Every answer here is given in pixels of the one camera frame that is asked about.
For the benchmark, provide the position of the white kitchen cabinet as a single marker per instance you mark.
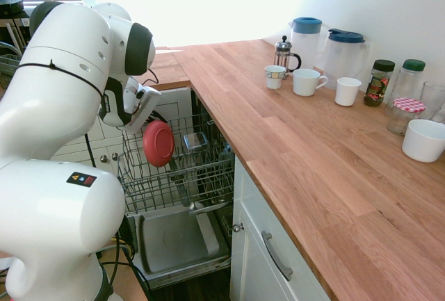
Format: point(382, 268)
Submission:
point(174, 106)
point(257, 273)

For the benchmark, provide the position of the red plastic plate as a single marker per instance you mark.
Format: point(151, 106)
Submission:
point(160, 144)

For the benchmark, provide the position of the small patterned white cup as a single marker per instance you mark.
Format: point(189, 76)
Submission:
point(274, 78)

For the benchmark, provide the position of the white ceramic bowl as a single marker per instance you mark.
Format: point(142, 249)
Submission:
point(422, 141)

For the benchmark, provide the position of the glass French press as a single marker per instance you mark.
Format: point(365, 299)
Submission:
point(286, 56)

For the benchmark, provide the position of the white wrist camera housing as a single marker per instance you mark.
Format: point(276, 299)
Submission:
point(132, 89)

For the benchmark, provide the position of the clear glass tumbler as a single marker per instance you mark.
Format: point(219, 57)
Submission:
point(434, 99)

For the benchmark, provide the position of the black C-clamp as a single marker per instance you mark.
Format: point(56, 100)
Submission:
point(126, 235)

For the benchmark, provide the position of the grey plastic cutlery basket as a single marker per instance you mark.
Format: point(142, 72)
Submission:
point(8, 68)

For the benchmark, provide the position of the white ribbed cup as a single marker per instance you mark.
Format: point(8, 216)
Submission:
point(347, 92)

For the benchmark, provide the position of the white ceramic mug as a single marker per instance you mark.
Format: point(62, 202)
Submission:
point(306, 82)

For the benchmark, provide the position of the clear jar green lid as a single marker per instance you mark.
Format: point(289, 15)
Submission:
point(412, 82)

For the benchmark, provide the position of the metal cabinet knob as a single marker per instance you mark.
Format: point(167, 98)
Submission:
point(115, 157)
point(103, 158)
point(238, 227)

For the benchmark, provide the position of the clear glass food container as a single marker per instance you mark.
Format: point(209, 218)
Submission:
point(195, 142)

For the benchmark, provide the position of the dark jar black lid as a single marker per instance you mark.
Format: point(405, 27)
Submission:
point(377, 85)

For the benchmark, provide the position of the clear pitcher dark blue lid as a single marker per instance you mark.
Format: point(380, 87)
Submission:
point(344, 61)

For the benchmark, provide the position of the white pitcher round blue lid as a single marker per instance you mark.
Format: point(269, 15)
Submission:
point(306, 44)

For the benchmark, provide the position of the built-in dishwasher body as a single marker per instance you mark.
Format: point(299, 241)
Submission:
point(215, 134)

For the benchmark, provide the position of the glass jar red checked lid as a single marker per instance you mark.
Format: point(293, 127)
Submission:
point(405, 116)

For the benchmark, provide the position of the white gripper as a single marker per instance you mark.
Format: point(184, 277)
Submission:
point(146, 106)

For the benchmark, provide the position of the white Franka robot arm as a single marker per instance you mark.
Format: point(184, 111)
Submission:
point(52, 210)

